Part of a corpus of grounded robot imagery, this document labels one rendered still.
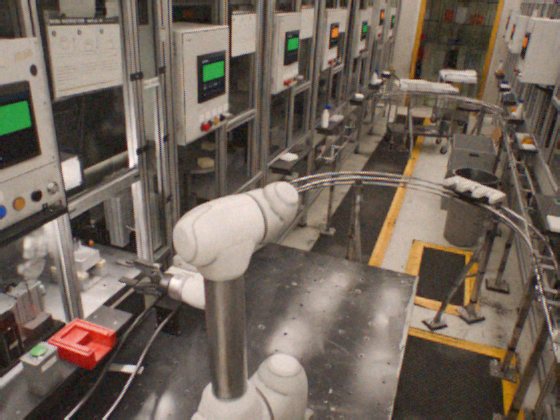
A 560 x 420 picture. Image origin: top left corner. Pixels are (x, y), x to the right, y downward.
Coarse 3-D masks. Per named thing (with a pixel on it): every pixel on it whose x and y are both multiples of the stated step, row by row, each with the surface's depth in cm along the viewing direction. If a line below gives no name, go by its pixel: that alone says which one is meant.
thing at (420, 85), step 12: (396, 84) 636; (408, 84) 616; (420, 84) 615; (432, 84) 615; (444, 84) 642; (396, 108) 629; (384, 132) 691; (396, 132) 642; (408, 132) 647; (420, 132) 651; (432, 132) 654; (444, 132) 657
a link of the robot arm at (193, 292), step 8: (192, 280) 161; (200, 280) 161; (184, 288) 160; (192, 288) 159; (200, 288) 159; (184, 296) 161; (192, 296) 159; (200, 296) 158; (192, 304) 160; (200, 304) 159
